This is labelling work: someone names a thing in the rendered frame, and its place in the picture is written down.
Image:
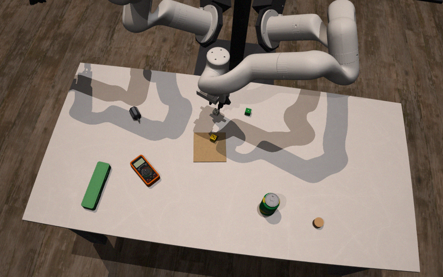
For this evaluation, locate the tan flat mat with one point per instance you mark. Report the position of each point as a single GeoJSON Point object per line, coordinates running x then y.
{"type": "Point", "coordinates": [205, 150]}

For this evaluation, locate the orange multimeter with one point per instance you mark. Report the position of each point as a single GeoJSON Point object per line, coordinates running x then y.
{"type": "Point", "coordinates": [144, 170]}

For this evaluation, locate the white die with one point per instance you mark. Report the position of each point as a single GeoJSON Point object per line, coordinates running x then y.
{"type": "Point", "coordinates": [216, 112]}

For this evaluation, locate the green pencil case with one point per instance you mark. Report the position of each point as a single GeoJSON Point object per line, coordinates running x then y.
{"type": "Point", "coordinates": [96, 185]}

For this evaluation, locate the brown cylinder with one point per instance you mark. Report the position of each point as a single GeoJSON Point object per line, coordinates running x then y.
{"type": "Point", "coordinates": [318, 222]}

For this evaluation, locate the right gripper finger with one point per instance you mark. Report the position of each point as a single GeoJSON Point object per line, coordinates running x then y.
{"type": "Point", "coordinates": [32, 2]}

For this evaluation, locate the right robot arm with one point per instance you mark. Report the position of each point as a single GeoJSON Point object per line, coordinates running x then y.
{"type": "Point", "coordinates": [137, 17]}

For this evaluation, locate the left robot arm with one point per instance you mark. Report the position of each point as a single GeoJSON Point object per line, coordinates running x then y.
{"type": "Point", "coordinates": [340, 65]}

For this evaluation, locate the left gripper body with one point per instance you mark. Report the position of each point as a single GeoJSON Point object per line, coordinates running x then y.
{"type": "Point", "coordinates": [222, 97]}

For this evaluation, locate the green soda can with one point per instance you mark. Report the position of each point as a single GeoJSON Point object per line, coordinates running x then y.
{"type": "Point", "coordinates": [269, 204]}

